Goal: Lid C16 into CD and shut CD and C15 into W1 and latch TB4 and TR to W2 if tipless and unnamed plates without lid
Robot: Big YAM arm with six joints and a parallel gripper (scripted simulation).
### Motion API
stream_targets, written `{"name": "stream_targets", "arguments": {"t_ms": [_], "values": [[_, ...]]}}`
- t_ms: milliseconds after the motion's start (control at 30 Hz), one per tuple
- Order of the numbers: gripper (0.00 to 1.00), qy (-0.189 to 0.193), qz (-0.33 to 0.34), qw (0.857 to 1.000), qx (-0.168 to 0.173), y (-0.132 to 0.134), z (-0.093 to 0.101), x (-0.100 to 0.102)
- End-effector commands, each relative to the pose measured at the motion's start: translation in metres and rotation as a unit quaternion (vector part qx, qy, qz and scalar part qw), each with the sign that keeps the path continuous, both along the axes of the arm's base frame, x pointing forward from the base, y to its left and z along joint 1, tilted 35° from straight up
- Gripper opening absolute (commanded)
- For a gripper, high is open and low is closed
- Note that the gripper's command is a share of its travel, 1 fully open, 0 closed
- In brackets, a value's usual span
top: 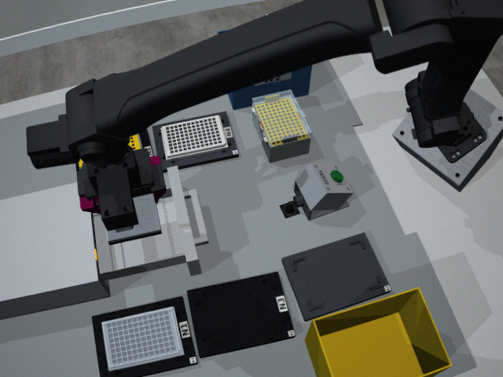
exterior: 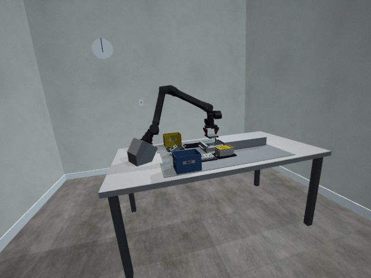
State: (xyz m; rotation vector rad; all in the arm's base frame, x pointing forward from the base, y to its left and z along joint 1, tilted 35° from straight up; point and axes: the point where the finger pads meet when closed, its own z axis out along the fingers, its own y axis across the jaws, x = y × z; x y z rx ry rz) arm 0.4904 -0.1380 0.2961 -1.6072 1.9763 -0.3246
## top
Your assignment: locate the white multiwell plate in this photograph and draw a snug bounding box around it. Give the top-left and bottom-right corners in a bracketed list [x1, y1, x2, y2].
[160, 115, 229, 162]

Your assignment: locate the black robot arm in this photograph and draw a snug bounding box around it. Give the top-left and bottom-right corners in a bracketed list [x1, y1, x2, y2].
[26, 0, 503, 232]

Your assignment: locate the yellow open-top bin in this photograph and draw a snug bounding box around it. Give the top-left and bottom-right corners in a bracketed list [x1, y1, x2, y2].
[305, 287, 453, 377]

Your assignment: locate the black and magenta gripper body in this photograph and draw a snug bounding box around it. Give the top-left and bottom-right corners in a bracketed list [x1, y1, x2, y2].
[77, 145, 166, 201]

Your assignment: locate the dark blue open-top bin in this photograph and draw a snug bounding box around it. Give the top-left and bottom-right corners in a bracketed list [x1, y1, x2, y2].
[228, 65, 312, 110]

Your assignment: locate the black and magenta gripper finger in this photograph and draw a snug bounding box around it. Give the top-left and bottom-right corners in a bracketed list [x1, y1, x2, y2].
[149, 156, 167, 204]
[79, 196, 101, 214]

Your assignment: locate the grey bench mat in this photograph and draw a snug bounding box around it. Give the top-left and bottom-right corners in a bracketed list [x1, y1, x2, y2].
[0, 60, 477, 377]

